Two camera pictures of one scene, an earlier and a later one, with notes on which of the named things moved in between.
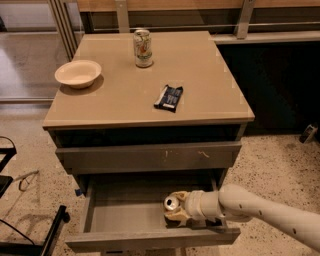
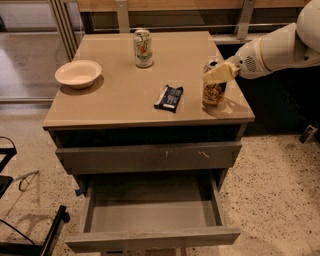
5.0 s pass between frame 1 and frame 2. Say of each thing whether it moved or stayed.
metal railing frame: stayed
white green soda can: stayed
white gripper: moved
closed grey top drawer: stayed
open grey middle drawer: stayed
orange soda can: moved
